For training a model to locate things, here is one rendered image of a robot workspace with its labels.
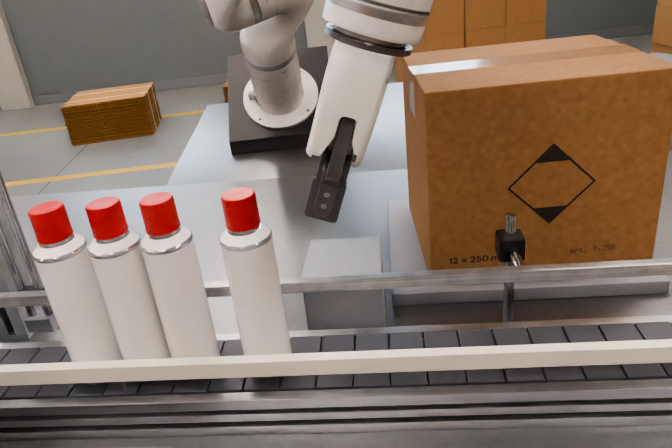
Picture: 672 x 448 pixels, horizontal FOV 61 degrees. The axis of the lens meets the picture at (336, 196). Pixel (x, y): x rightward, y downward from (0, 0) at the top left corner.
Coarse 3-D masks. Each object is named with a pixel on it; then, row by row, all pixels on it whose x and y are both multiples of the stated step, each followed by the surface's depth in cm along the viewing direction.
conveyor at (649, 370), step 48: (336, 336) 65; (384, 336) 65; (432, 336) 64; (480, 336) 63; (528, 336) 62; (576, 336) 61; (624, 336) 61; (48, 384) 63; (144, 384) 61; (192, 384) 61; (240, 384) 60; (288, 384) 59; (336, 384) 58; (384, 384) 58; (432, 384) 57; (480, 384) 57
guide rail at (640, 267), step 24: (552, 264) 60; (576, 264) 59; (600, 264) 59; (624, 264) 58; (648, 264) 58; (216, 288) 63; (288, 288) 62; (312, 288) 62; (336, 288) 62; (360, 288) 61; (384, 288) 61
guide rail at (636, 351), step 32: (352, 352) 57; (384, 352) 57; (416, 352) 57; (448, 352) 56; (480, 352) 56; (512, 352) 55; (544, 352) 55; (576, 352) 55; (608, 352) 54; (640, 352) 54; (0, 384) 61; (32, 384) 61
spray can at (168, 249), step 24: (168, 192) 56; (144, 216) 55; (168, 216) 55; (144, 240) 56; (168, 240) 55; (192, 240) 57; (168, 264) 55; (192, 264) 57; (168, 288) 56; (192, 288) 58; (168, 312) 58; (192, 312) 58; (168, 336) 60; (192, 336) 59
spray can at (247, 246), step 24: (240, 192) 54; (240, 216) 53; (240, 240) 54; (264, 240) 55; (240, 264) 55; (264, 264) 55; (240, 288) 56; (264, 288) 56; (240, 312) 57; (264, 312) 57; (240, 336) 60; (264, 336) 58; (288, 336) 61
